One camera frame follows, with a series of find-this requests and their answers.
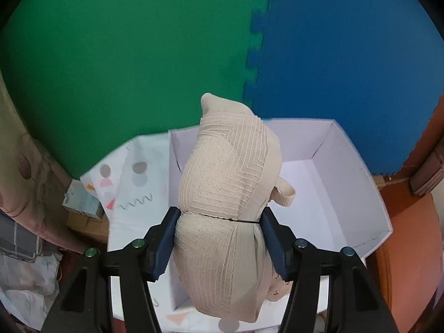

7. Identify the green foam mat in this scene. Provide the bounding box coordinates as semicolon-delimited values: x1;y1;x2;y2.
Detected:
0;0;271;181

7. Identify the pink patterned curtain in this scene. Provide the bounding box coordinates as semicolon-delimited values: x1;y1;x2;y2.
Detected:
0;69;108;254

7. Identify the grey checked cloth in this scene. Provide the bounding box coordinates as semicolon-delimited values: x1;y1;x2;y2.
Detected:
0;211;42;261

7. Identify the brown wooden furniture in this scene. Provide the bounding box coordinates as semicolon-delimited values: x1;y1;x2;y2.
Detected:
404;94;444;196

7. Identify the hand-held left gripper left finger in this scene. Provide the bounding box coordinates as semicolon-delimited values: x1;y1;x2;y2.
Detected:
42;206;181;333

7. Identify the brown cardboard box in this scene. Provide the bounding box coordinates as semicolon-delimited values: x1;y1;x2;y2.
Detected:
67;211;110;243

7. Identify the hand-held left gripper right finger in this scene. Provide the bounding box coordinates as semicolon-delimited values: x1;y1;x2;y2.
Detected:
260;207;399;333

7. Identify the white patterned cloth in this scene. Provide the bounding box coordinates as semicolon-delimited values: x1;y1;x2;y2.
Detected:
80;133;328;333

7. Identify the small pale teal box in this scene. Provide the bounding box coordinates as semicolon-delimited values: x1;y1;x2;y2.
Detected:
62;179;105;219

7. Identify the white plastic bag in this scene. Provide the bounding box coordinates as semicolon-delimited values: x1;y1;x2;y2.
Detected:
0;250;63;332

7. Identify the blue foam mat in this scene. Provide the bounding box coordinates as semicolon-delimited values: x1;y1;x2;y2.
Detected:
243;0;444;177

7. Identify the beige ribbed bra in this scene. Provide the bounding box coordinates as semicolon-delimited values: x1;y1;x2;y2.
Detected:
173;92;296;324

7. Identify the white paper box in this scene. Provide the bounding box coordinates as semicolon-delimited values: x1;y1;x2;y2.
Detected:
168;119;393;311

